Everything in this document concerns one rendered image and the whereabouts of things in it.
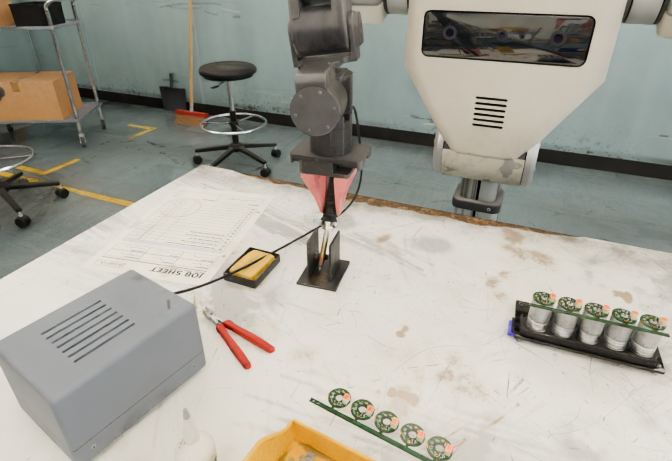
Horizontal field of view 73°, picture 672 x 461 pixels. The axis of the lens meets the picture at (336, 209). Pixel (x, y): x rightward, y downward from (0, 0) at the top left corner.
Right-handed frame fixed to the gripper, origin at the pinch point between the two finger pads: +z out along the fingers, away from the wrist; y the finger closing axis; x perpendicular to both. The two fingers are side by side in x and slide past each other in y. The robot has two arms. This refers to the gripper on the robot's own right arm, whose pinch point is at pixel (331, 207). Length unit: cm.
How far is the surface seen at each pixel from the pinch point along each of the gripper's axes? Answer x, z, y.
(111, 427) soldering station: -35.7, 6.9, -10.6
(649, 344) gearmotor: -10.7, 5.4, 40.3
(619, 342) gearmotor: -10.5, 6.1, 37.5
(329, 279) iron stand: -5.9, 8.5, 1.5
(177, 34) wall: 284, 19, -220
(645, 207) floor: 199, 84, 115
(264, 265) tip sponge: -6.1, 8.0, -8.6
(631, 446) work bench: -21.5, 9.4, 37.1
